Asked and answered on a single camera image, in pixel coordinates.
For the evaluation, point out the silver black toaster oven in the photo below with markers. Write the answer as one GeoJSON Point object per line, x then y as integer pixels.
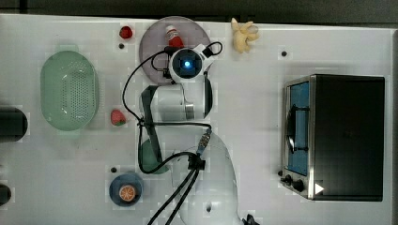
{"type": "Point", "coordinates": [333, 137]}

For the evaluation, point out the peeled banana toy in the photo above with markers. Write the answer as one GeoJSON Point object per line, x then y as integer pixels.
{"type": "Point", "coordinates": [242, 34]}

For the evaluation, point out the black frying pan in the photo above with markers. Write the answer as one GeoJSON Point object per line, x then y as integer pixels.
{"type": "Point", "coordinates": [13, 124]}

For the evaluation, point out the red strawberry toy at edge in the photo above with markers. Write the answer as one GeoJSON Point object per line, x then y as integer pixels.
{"type": "Point", "coordinates": [125, 32]}

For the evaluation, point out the blue small bowl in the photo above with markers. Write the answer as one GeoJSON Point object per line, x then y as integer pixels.
{"type": "Point", "coordinates": [122, 180]}

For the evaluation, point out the grey round plate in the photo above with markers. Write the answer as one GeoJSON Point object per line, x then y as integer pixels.
{"type": "Point", "coordinates": [155, 40]}

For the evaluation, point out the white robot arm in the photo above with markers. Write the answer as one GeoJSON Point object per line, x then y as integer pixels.
{"type": "Point", "coordinates": [203, 176]}

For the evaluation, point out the red ketchup bottle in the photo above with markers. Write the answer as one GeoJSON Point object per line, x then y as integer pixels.
{"type": "Point", "coordinates": [173, 37]}

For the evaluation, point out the red strawberry toy near colander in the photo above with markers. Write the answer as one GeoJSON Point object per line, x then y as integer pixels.
{"type": "Point", "coordinates": [118, 118]}

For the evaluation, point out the orange slice toy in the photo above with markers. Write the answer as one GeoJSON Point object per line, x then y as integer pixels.
{"type": "Point", "coordinates": [127, 193]}

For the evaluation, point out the green oval colander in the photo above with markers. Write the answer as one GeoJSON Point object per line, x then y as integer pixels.
{"type": "Point", "coordinates": [69, 89]}

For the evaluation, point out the green metal cup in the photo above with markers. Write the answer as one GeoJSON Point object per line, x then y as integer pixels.
{"type": "Point", "coordinates": [148, 158]}

